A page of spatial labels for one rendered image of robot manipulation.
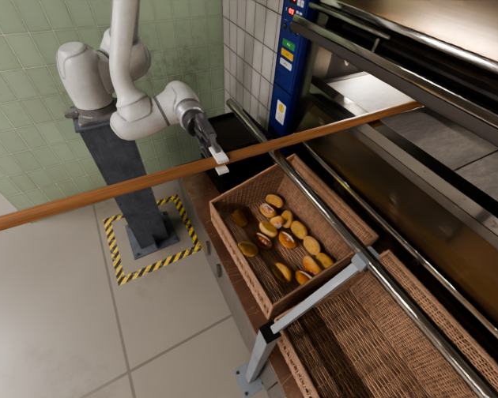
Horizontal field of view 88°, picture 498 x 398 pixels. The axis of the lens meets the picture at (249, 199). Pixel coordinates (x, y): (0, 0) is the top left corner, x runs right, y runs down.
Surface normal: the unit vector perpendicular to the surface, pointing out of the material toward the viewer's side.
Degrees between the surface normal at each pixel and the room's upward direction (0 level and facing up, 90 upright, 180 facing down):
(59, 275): 0
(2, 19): 90
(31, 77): 90
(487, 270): 70
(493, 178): 0
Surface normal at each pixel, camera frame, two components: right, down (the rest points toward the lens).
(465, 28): -0.82, 0.08
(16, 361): 0.05, -0.65
